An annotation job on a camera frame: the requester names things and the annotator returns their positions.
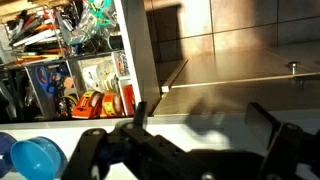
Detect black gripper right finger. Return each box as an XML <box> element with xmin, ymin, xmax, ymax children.
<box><xmin>245</xmin><ymin>102</ymin><xmax>320</xmax><ymax>180</ymax></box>

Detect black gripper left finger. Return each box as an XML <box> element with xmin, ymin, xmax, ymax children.
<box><xmin>61</xmin><ymin>101</ymin><xmax>148</xmax><ymax>180</ymax></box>

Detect orange packing tape roll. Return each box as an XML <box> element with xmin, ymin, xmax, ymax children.
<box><xmin>101</xmin><ymin>92</ymin><xmax>123</xmax><ymax>117</ymax></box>

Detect red white box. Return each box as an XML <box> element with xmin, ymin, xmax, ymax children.
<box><xmin>122</xmin><ymin>84</ymin><xmax>135</xmax><ymax>116</ymax></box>

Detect orange tape dispenser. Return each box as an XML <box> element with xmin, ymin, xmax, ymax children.
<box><xmin>72</xmin><ymin>90</ymin><xmax>103</xmax><ymax>119</ymax></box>

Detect light blue plastic bowl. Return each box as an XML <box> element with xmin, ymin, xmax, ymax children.
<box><xmin>10</xmin><ymin>136</ymin><xmax>67</xmax><ymax>180</ymax></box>

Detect white shelf cabinet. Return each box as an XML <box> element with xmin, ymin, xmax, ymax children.
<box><xmin>0</xmin><ymin>0</ymin><xmax>160</xmax><ymax>124</ymax></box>

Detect dark blue plastic bowl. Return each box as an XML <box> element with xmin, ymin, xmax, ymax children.
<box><xmin>0</xmin><ymin>132</ymin><xmax>17</xmax><ymax>178</ymax></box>

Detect clear organizer with pens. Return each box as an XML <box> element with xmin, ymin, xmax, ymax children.
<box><xmin>0</xmin><ymin>6</ymin><xmax>65</xmax><ymax>64</ymax></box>

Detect blue handled scissors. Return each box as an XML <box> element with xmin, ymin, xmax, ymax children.
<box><xmin>35</xmin><ymin>66</ymin><xmax>62</xmax><ymax>99</ymax></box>

